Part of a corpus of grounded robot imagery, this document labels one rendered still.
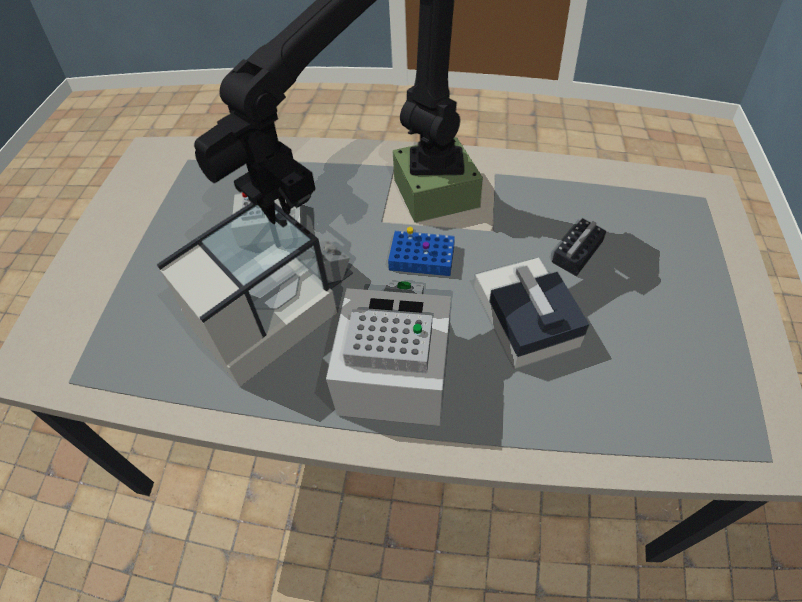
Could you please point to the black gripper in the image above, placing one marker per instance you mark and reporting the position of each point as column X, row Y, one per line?
column 266, row 201

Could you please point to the white block with round holes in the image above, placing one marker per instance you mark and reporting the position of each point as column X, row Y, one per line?
column 238, row 204

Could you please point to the blue tube rack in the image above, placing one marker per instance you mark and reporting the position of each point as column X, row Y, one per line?
column 437, row 264

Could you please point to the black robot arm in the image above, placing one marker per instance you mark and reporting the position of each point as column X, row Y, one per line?
column 220, row 151

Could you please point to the grey bench mat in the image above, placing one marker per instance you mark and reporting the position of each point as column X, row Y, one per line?
column 664, row 369

